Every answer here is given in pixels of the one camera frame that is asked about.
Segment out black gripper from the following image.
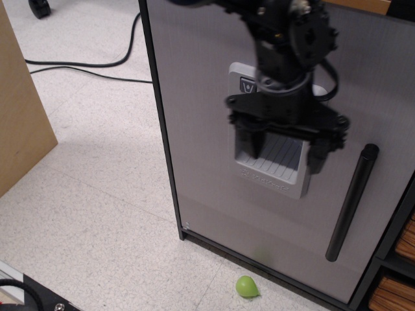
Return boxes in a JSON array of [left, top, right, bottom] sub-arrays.
[[226, 87, 349, 175]]

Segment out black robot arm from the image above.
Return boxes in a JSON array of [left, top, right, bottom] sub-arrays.
[[218, 1, 350, 174]]

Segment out dark grey fridge cabinet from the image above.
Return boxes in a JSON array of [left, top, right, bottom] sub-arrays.
[[137, 0, 415, 311]]

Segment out small green toy pear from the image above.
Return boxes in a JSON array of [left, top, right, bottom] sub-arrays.
[[235, 275, 260, 298]]

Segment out grey side shelf unit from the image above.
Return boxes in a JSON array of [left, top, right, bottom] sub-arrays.
[[349, 178, 414, 310]]

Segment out wicker basket upper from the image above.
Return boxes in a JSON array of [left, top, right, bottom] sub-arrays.
[[394, 211, 415, 264]]

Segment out wicker basket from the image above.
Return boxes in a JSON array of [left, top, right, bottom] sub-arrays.
[[394, 211, 415, 264], [368, 277, 414, 311]]

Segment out wooden board top right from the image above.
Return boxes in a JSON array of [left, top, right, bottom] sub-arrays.
[[324, 0, 392, 16]]

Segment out wicker basket lower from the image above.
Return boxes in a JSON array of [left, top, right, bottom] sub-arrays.
[[368, 277, 414, 311]]

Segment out light wooden panel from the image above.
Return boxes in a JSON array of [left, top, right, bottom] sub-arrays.
[[1, 4, 58, 195]]

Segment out black caster wheel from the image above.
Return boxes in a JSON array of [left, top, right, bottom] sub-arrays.
[[28, 0, 51, 19]]

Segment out black fridge door handle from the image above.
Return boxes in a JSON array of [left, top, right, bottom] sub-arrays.
[[326, 143, 380, 262]]

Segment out thick black floor cable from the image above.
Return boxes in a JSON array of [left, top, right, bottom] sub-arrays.
[[25, 12, 142, 69]]

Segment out thin black floor cable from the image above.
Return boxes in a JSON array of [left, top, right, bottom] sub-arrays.
[[29, 65, 153, 84]]

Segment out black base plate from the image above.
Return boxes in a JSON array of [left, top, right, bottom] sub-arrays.
[[23, 274, 80, 311]]

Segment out black braided cable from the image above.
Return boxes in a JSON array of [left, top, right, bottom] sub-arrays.
[[0, 277, 40, 311]]

